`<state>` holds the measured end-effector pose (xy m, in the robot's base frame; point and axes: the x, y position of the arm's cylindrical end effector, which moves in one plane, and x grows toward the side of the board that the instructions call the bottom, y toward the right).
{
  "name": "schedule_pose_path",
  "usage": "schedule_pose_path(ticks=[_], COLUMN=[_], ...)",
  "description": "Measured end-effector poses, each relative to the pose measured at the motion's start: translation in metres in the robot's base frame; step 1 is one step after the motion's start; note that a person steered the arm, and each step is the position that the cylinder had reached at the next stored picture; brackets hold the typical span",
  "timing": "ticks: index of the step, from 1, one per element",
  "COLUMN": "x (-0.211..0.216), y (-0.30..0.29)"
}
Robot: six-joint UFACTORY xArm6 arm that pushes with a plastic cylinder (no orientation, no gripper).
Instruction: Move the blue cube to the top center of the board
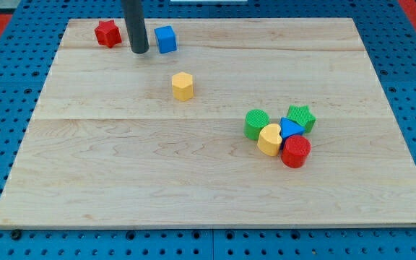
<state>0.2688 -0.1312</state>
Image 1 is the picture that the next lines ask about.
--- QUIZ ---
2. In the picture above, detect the blue cube block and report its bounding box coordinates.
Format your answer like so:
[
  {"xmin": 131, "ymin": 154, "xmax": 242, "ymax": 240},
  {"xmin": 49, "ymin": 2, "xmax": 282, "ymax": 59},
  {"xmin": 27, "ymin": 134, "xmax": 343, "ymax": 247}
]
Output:
[{"xmin": 154, "ymin": 25, "xmax": 177, "ymax": 53}]

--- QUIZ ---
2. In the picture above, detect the light wooden board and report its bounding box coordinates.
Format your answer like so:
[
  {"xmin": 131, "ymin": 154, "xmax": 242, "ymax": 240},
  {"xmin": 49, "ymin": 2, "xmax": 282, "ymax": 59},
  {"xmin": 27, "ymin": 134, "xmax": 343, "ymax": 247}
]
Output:
[{"xmin": 0, "ymin": 18, "xmax": 416, "ymax": 230}]

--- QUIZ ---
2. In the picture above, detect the green cylinder block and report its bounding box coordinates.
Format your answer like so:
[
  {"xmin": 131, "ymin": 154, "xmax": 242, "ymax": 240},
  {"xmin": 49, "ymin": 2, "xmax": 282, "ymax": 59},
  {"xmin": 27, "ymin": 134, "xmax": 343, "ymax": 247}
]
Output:
[{"xmin": 243, "ymin": 109, "xmax": 269, "ymax": 140}]

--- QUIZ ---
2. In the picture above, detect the yellow hexagon block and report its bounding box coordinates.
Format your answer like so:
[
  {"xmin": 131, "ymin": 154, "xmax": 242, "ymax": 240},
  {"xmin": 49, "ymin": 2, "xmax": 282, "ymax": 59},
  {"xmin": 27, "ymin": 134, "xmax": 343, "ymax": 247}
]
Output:
[{"xmin": 172, "ymin": 71, "xmax": 194, "ymax": 101}]

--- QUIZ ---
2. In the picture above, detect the yellow heart block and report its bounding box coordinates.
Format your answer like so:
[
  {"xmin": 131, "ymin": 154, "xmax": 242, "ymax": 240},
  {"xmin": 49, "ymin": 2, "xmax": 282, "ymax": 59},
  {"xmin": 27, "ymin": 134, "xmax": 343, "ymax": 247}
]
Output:
[{"xmin": 256, "ymin": 123, "xmax": 282, "ymax": 157}]

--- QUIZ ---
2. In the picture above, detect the blue triangle block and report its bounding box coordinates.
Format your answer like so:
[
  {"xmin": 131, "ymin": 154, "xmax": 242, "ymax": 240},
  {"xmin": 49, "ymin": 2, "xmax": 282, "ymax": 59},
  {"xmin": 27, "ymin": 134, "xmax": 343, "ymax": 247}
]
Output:
[{"xmin": 279, "ymin": 117, "xmax": 305, "ymax": 141}]

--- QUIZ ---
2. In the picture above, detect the red cylinder block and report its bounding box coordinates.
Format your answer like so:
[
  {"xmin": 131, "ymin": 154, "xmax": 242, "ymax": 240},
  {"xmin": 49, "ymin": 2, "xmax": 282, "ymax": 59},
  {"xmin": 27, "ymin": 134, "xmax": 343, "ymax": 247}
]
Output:
[{"xmin": 281, "ymin": 135, "xmax": 311, "ymax": 168}]

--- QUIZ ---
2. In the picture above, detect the green star block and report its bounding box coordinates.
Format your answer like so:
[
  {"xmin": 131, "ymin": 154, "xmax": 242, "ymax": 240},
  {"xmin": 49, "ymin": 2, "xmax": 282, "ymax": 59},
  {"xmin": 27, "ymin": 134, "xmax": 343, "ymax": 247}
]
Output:
[{"xmin": 287, "ymin": 105, "xmax": 316, "ymax": 133}]

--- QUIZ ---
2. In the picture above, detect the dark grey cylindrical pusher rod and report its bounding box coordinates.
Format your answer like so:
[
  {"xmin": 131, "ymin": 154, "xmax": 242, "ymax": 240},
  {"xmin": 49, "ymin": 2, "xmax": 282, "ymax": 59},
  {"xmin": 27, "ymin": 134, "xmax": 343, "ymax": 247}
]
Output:
[{"xmin": 121, "ymin": 0, "xmax": 149, "ymax": 54}]

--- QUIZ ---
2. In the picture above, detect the red star block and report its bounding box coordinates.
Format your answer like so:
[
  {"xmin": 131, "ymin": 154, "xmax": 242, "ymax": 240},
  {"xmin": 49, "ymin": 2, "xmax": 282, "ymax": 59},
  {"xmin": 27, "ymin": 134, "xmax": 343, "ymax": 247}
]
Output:
[{"xmin": 94, "ymin": 20, "xmax": 122, "ymax": 48}]

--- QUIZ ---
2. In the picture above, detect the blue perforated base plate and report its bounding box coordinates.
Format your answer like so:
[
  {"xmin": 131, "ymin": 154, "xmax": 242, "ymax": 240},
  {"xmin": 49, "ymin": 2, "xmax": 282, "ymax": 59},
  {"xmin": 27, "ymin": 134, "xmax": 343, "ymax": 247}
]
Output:
[{"xmin": 0, "ymin": 1, "xmax": 416, "ymax": 259}]

